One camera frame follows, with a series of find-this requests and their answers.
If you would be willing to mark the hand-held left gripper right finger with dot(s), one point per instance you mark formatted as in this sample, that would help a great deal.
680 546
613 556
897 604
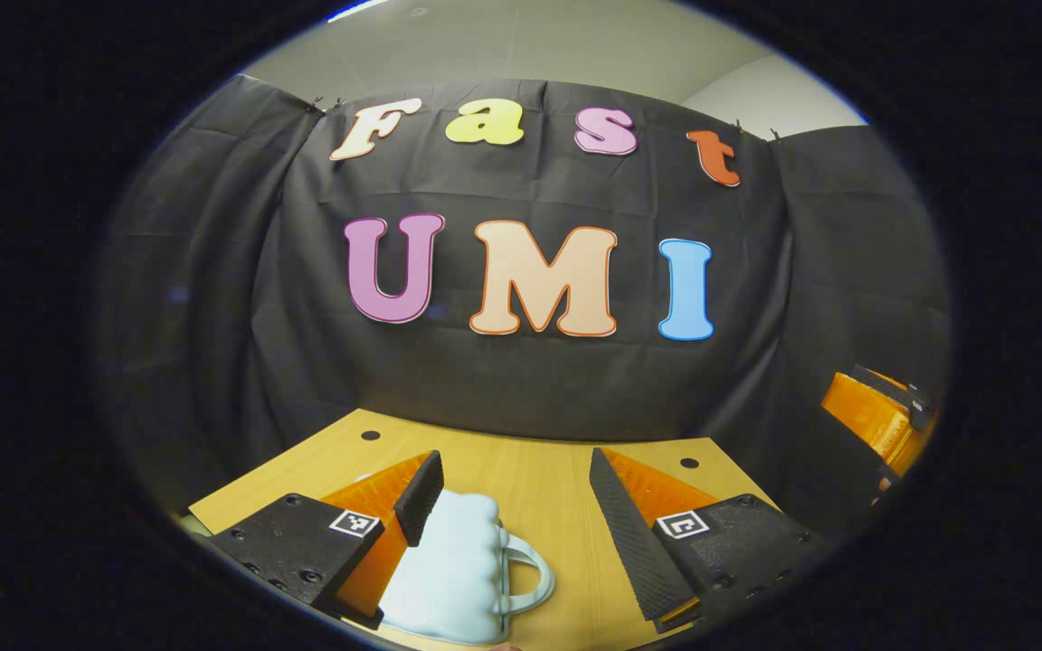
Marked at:
625 533

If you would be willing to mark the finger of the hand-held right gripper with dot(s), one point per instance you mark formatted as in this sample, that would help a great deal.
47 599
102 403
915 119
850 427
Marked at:
874 416

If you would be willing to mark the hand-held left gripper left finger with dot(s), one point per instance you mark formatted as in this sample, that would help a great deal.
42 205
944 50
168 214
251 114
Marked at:
421 497

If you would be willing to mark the ceiling light panel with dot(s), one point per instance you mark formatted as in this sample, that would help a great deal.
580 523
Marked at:
354 9

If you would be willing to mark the black backdrop cloth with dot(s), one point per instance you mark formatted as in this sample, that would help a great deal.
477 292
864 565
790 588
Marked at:
801 271

